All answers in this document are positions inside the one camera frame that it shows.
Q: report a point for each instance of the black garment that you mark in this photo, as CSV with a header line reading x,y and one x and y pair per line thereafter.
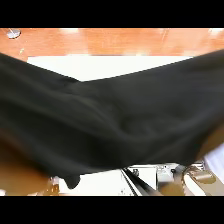
x,y
110,126

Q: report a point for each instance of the silver frame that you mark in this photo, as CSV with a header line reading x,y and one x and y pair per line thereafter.
x,y
143,185

